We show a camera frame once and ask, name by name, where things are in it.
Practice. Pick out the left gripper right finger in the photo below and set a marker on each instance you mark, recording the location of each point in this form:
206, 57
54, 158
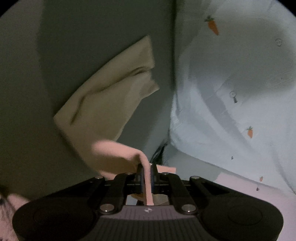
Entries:
164, 183

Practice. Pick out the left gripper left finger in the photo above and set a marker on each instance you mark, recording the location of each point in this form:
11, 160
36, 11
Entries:
131, 183

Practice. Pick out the beige long-sleeve shirt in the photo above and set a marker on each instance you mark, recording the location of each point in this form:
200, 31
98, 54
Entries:
93, 118

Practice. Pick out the white carrot-print storage bag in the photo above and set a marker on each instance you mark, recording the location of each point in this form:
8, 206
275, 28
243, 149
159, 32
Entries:
234, 103

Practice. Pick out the red and grey garment pile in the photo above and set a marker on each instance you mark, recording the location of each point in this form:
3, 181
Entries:
10, 203

